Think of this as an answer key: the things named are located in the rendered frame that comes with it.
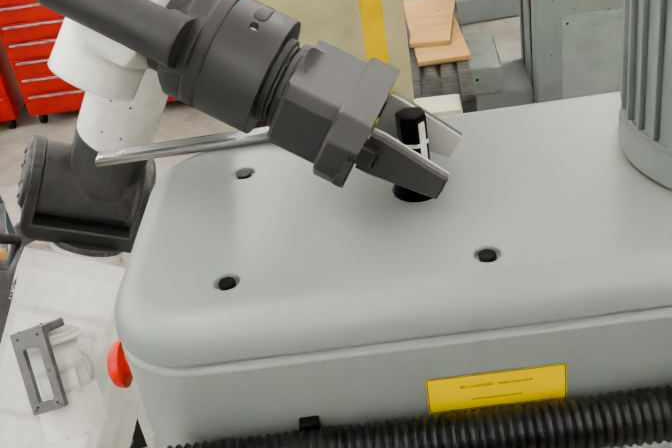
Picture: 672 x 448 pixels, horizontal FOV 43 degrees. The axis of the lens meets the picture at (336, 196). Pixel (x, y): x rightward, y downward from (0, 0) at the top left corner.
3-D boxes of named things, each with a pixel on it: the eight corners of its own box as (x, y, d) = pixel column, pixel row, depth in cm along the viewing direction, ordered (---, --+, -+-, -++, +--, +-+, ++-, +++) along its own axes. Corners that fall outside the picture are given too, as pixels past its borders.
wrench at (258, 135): (93, 173, 72) (90, 165, 71) (103, 152, 75) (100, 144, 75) (377, 132, 71) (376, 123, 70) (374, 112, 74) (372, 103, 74)
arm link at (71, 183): (55, 94, 99) (35, 176, 108) (50, 145, 93) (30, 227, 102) (153, 114, 104) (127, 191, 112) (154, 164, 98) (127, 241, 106)
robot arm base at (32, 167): (11, 217, 109) (9, 249, 99) (29, 121, 106) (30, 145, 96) (128, 234, 115) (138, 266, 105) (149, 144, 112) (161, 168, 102)
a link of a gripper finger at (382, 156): (434, 200, 59) (354, 161, 59) (454, 166, 57) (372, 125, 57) (430, 213, 58) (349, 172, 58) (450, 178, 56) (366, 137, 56)
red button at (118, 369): (112, 400, 70) (98, 363, 68) (121, 366, 73) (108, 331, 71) (151, 395, 69) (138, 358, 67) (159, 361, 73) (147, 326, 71)
